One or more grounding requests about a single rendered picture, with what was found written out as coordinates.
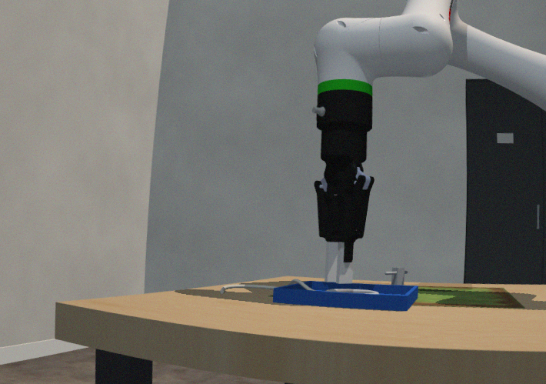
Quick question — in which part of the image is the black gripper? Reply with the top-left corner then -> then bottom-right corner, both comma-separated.
314,126 -> 375,284

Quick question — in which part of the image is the blue tray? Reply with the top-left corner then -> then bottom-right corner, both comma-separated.
273,281 -> 418,311

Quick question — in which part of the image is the green grass patch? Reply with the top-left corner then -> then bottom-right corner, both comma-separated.
412,286 -> 524,309

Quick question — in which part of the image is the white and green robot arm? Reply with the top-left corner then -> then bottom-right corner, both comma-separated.
312,0 -> 546,132

